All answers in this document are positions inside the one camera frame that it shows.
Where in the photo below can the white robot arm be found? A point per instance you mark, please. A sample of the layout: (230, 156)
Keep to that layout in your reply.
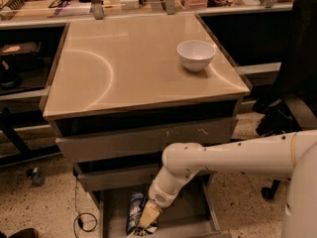
(293, 155)

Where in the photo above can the blue chip bag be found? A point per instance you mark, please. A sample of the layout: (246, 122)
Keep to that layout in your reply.
(135, 210)

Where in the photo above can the coiled soldering stand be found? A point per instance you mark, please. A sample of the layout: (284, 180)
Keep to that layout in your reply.
(10, 8)

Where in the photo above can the white bowl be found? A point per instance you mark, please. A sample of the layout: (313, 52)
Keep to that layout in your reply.
(195, 55)

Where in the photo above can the white gripper with vent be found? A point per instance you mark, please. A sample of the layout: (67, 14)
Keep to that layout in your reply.
(158, 194)

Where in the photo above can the top grey drawer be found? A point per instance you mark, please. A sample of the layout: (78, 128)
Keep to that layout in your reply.
(145, 140)

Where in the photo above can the black office chair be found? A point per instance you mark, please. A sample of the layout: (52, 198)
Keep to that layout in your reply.
(290, 103)

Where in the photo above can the middle grey drawer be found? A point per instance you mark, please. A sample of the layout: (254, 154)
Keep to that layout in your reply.
(119, 172)

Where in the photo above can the drawer cabinet with beige top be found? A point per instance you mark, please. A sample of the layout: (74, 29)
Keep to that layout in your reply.
(124, 73)

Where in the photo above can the bottom grey open drawer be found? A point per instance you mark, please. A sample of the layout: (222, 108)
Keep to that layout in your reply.
(190, 216)

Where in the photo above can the dark shoe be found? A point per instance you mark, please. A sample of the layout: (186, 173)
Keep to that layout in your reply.
(26, 233)

